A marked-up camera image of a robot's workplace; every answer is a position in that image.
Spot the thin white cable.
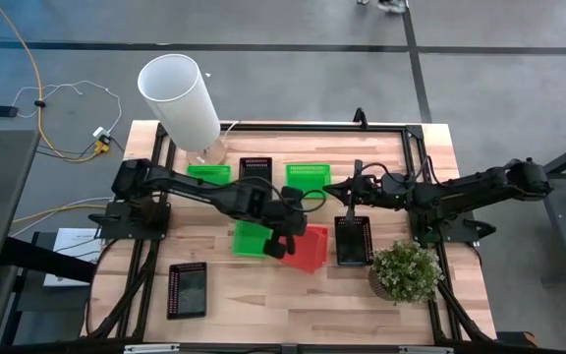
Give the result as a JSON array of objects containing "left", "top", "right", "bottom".
[{"left": 11, "top": 80, "right": 123, "bottom": 137}]

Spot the black aluminium frame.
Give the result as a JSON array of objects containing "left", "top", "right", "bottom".
[{"left": 85, "top": 121, "right": 498, "bottom": 345}]

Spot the black plastic basket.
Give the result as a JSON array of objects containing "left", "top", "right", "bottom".
[
  {"left": 334, "top": 215, "right": 374, "bottom": 267},
  {"left": 166, "top": 262, "right": 208, "bottom": 322},
  {"left": 238, "top": 156, "right": 273, "bottom": 201}
]

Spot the black cable bundle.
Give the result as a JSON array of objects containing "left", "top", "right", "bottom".
[
  {"left": 434, "top": 279, "right": 495, "bottom": 343},
  {"left": 85, "top": 239, "right": 160, "bottom": 340}
]

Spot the black camera cable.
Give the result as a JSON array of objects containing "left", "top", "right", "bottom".
[{"left": 300, "top": 189, "right": 329, "bottom": 215}]

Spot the silver bracket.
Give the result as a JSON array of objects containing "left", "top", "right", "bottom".
[
  {"left": 399, "top": 345, "right": 455, "bottom": 354},
  {"left": 124, "top": 343, "right": 181, "bottom": 354}
]

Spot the white paper sheet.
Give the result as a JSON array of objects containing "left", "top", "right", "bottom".
[{"left": 42, "top": 227, "right": 105, "bottom": 288}]

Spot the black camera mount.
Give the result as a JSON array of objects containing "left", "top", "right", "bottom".
[{"left": 352, "top": 106, "right": 370, "bottom": 130}]

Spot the black slanted beam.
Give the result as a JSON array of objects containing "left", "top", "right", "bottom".
[{"left": 0, "top": 236, "right": 97, "bottom": 285}]

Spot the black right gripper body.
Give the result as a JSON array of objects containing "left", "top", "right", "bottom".
[{"left": 347, "top": 159, "right": 387, "bottom": 225}]

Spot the thin orange cable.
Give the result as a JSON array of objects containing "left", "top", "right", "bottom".
[{"left": 0, "top": 0, "right": 105, "bottom": 164}]

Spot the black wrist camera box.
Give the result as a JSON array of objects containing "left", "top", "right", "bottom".
[{"left": 281, "top": 185, "right": 306, "bottom": 204}]

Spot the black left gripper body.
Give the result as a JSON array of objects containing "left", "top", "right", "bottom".
[{"left": 262, "top": 196, "right": 309, "bottom": 240}]

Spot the white cylinder shade lamp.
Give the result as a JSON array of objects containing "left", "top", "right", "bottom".
[{"left": 137, "top": 53, "right": 229, "bottom": 167}]

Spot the potted green plant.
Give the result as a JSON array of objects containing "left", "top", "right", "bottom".
[{"left": 367, "top": 239, "right": 445, "bottom": 305}]

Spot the green plastic basket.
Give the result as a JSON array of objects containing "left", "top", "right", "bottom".
[
  {"left": 186, "top": 164, "right": 233, "bottom": 187},
  {"left": 232, "top": 219, "right": 274, "bottom": 259},
  {"left": 285, "top": 163, "right": 333, "bottom": 200}
]

